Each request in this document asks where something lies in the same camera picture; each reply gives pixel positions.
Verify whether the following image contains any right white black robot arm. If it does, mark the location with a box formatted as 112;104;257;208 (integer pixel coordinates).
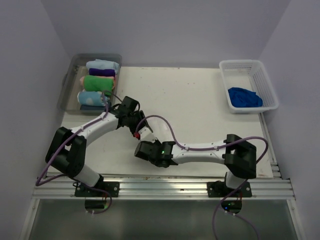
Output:
134;134;257;197

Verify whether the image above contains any white plastic basket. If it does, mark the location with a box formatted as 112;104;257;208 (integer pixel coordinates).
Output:
219;59;279;114

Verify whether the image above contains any white towel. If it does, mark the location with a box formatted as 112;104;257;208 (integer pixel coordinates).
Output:
147;117;173;142

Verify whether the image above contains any grey plastic tray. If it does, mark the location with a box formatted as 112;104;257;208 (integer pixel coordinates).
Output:
57;53;122;116

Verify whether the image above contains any purple rolled towel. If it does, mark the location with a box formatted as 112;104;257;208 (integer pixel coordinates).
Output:
88;68;116;77

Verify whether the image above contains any pink rolled towel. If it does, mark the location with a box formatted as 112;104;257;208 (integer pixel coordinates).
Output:
79;75;118;91

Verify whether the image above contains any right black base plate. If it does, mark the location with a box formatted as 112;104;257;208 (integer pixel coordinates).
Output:
206;181;253;198

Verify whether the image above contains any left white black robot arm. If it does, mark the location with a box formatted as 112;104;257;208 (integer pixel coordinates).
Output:
45;96;156;197

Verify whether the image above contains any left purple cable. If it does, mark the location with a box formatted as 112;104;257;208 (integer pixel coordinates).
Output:
35;90;125;215

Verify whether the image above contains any blue cloud pattern towel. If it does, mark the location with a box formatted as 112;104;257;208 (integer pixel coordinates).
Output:
77;91;109;107

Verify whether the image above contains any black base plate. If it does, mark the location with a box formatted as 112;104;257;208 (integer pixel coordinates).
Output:
72;181;120;198
206;181;253;198

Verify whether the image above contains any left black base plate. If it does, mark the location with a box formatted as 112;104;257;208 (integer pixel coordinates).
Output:
72;181;120;198

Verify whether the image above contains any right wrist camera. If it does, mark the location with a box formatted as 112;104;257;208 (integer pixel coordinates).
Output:
133;128;157;143

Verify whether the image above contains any light blue rolled towel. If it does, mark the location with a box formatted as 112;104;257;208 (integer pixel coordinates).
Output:
85;59;120;74

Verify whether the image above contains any aluminium mounting rail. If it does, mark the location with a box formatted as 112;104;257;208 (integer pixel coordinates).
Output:
31;175;296;200

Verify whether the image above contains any green rolled towel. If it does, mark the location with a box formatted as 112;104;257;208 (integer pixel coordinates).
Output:
82;74;112;96

